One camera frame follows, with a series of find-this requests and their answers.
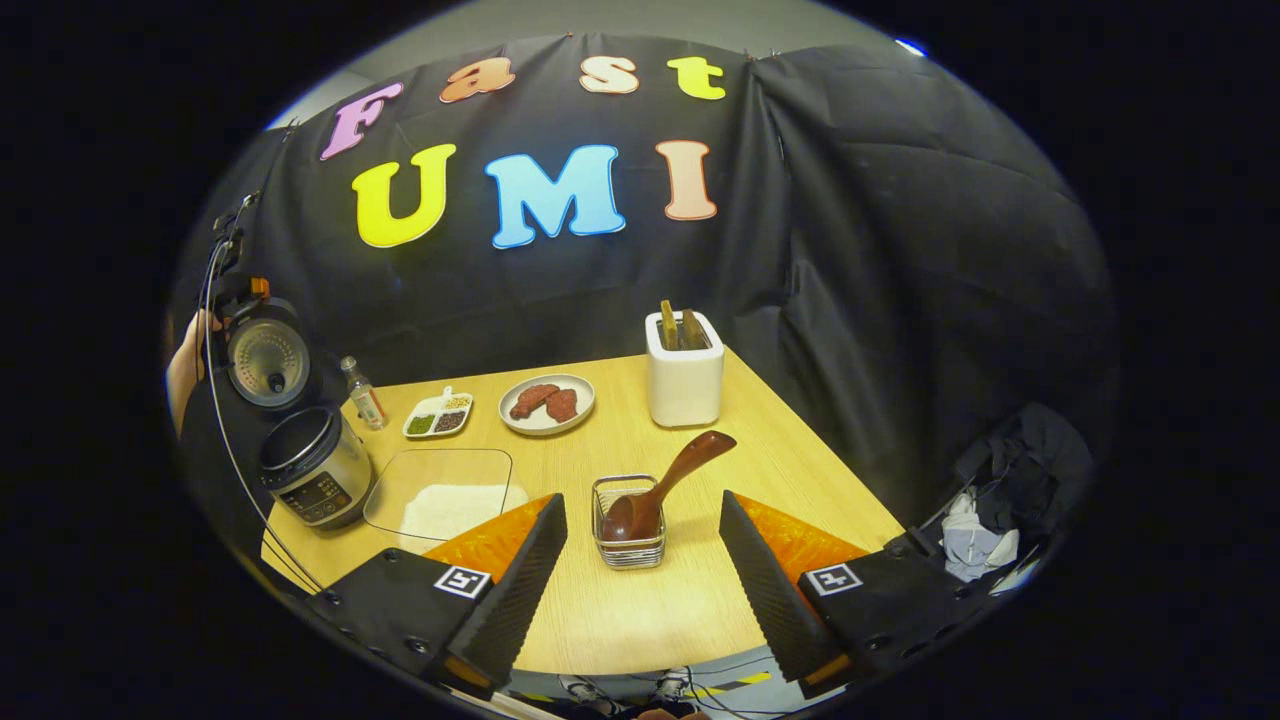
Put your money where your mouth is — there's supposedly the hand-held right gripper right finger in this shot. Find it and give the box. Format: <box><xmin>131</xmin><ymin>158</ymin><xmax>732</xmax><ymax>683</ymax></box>
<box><xmin>718</xmin><ymin>490</ymin><xmax>1001</xmax><ymax>701</ymax></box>

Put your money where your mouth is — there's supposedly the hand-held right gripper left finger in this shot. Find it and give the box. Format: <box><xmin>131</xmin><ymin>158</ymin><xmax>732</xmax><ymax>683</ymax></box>
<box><xmin>305</xmin><ymin>492</ymin><xmax>569</xmax><ymax>701</ymax></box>

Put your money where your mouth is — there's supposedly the dark wooden spoon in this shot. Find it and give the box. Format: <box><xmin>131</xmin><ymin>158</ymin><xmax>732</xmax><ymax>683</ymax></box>
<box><xmin>600</xmin><ymin>430</ymin><xmax>738</xmax><ymax>544</ymax></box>

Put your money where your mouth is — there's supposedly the grey silver rice cooker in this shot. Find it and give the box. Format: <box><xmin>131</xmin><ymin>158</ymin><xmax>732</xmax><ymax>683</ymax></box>
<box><xmin>222</xmin><ymin>296</ymin><xmax>375</xmax><ymax>531</ymax></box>

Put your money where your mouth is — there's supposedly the yellow black floor tape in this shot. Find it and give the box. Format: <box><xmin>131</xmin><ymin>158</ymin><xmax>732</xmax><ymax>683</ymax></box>
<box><xmin>690</xmin><ymin>672</ymin><xmax>773</xmax><ymax>698</ymax></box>

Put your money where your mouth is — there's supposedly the clear glass tray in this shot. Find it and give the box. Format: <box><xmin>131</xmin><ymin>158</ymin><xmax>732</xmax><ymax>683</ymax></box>
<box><xmin>362</xmin><ymin>447</ymin><xmax>531</xmax><ymax>544</ymax></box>

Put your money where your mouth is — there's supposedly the small clear glass bottle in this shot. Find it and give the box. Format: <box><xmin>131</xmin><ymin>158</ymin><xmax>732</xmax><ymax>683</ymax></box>
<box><xmin>340</xmin><ymin>356</ymin><xmax>388</xmax><ymax>432</ymax></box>

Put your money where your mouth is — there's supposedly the white round plate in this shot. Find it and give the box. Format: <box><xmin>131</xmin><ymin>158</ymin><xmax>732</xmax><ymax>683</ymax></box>
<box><xmin>498</xmin><ymin>374</ymin><xmax>596</xmax><ymax>437</ymax></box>

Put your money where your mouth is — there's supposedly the white divided bean dish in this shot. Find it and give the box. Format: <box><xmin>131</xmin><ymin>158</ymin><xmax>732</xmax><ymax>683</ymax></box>
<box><xmin>402</xmin><ymin>386</ymin><xmax>475</xmax><ymax>440</ymax></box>

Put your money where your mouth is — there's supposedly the grey white cloth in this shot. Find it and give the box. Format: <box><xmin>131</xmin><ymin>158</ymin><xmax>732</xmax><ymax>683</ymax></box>
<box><xmin>940</xmin><ymin>487</ymin><xmax>1021</xmax><ymax>583</ymax></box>

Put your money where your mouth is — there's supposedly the white toaster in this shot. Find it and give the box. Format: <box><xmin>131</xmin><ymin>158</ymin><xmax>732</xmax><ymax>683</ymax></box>
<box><xmin>645</xmin><ymin>310</ymin><xmax>725</xmax><ymax>429</ymax></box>

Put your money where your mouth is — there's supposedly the dark cloth pile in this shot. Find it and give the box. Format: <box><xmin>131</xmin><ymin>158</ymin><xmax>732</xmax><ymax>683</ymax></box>
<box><xmin>950</xmin><ymin>403</ymin><xmax>1096</xmax><ymax>561</ymax></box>

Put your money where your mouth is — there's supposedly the grey cable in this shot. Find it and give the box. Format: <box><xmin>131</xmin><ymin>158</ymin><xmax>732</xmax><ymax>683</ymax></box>
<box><xmin>200</xmin><ymin>235</ymin><xmax>326</xmax><ymax>593</ymax></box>

